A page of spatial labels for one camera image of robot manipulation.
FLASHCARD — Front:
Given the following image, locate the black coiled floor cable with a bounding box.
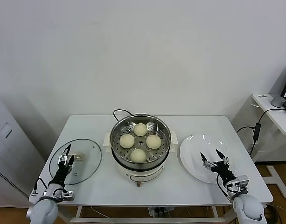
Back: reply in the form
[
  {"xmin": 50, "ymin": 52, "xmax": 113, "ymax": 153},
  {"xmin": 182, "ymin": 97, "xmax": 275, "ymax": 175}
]
[{"xmin": 264, "ymin": 205, "xmax": 282, "ymax": 224}]

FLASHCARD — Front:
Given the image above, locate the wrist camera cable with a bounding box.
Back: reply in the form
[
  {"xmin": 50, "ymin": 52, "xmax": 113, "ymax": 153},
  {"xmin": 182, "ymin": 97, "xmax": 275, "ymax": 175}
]
[
  {"xmin": 216, "ymin": 174, "xmax": 234, "ymax": 201},
  {"xmin": 32, "ymin": 177, "xmax": 50, "ymax": 196}
]

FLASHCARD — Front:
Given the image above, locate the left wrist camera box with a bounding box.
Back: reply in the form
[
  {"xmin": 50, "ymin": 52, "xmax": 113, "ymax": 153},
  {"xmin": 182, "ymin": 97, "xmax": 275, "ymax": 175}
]
[{"xmin": 61, "ymin": 189, "xmax": 75, "ymax": 202}]

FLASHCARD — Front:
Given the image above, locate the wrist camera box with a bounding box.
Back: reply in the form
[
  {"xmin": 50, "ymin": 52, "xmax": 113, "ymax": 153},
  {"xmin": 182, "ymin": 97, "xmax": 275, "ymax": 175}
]
[
  {"xmin": 236, "ymin": 175, "xmax": 250, "ymax": 193},
  {"xmin": 61, "ymin": 189, "xmax": 75, "ymax": 202}
]

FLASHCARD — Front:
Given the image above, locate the white side desk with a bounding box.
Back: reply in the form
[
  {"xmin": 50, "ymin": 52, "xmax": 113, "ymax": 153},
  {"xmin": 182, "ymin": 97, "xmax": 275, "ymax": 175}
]
[{"xmin": 251, "ymin": 92, "xmax": 286, "ymax": 199}]

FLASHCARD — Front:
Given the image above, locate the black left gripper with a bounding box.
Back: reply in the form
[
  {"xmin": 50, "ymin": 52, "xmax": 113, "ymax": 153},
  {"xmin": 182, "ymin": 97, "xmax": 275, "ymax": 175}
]
[{"xmin": 51, "ymin": 144, "xmax": 75, "ymax": 187}]

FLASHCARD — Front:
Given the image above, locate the white steamed baozi bun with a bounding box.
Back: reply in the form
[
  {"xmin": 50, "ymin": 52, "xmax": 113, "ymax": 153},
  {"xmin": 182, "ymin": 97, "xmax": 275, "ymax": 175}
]
[
  {"xmin": 146, "ymin": 134, "xmax": 162, "ymax": 149},
  {"xmin": 133, "ymin": 123, "xmax": 148, "ymax": 136},
  {"xmin": 119, "ymin": 133, "xmax": 136, "ymax": 149},
  {"xmin": 130, "ymin": 148, "xmax": 147, "ymax": 163}
]

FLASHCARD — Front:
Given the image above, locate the cream electric cooker base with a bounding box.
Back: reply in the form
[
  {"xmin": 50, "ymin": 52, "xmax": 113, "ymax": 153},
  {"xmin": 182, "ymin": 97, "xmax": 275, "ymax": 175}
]
[{"xmin": 103, "ymin": 132, "xmax": 178, "ymax": 187}]

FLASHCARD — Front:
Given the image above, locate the white power strip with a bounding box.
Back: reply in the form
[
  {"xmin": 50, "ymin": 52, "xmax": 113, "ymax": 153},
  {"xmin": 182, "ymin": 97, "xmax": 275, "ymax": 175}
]
[{"xmin": 148, "ymin": 206, "xmax": 175, "ymax": 217}]

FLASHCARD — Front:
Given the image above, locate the thin white cable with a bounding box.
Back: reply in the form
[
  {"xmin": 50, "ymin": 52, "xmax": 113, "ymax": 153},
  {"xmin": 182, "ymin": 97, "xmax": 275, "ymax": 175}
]
[{"xmin": 91, "ymin": 206, "xmax": 111, "ymax": 219}]

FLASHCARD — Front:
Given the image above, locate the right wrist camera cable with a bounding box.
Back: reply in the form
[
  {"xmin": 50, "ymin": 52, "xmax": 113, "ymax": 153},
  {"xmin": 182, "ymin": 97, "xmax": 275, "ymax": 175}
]
[{"xmin": 216, "ymin": 174, "xmax": 234, "ymax": 201}]

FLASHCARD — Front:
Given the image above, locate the white table frame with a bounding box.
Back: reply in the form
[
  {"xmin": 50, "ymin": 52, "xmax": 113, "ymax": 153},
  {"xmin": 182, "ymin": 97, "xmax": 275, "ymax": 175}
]
[{"xmin": 43, "ymin": 205, "xmax": 268, "ymax": 224}]

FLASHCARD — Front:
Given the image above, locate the white round plate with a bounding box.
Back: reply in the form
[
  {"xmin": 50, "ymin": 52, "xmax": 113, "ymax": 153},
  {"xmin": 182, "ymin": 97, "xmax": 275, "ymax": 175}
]
[{"xmin": 179, "ymin": 133, "xmax": 237, "ymax": 185}]

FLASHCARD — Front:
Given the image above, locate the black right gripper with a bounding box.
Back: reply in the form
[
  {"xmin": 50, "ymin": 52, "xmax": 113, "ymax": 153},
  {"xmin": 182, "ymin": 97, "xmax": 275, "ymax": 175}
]
[{"xmin": 200, "ymin": 149, "xmax": 238, "ymax": 182}]

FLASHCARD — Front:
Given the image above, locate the white tall cabinet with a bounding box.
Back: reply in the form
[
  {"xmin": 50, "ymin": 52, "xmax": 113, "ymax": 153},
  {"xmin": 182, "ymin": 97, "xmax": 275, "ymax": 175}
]
[{"xmin": 0, "ymin": 91, "xmax": 47, "ymax": 207}]

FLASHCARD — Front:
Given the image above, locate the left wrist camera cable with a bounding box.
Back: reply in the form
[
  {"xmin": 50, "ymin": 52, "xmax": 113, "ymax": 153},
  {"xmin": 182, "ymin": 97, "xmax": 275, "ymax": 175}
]
[{"xmin": 32, "ymin": 177, "xmax": 50, "ymax": 196}]

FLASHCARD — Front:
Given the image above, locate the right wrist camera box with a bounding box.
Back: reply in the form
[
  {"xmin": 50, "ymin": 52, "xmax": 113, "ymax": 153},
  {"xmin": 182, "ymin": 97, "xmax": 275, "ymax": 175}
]
[{"xmin": 236, "ymin": 175, "xmax": 250, "ymax": 193}]

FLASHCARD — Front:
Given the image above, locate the glass lid with cream handle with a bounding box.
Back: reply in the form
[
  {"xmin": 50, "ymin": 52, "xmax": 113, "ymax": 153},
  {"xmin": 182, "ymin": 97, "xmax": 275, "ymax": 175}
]
[{"xmin": 49, "ymin": 138, "xmax": 103, "ymax": 186}]

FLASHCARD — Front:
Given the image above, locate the black cooker power cable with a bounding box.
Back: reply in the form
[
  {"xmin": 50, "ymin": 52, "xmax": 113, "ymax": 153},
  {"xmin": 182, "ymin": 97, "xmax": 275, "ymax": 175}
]
[{"xmin": 113, "ymin": 109, "xmax": 134, "ymax": 123}]

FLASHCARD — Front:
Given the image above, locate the stainless steel steamer basket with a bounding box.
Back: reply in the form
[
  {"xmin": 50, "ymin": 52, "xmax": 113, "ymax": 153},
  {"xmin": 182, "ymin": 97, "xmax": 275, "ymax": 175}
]
[{"xmin": 109, "ymin": 113, "xmax": 173, "ymax": 167}]

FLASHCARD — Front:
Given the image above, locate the thin black cable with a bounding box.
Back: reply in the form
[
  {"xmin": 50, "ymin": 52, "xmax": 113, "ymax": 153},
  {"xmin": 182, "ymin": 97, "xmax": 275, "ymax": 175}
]
[
  {"xmin": 249, "ymin": 139, "xmax": 258, "ymax": 156},
  {"xmin": 258, "ymin": 108, "xmax": 286, "ymax": 124},
  {"xmin": 237, "ymin": 126, "xmax": 255, "ymax": 135}
]

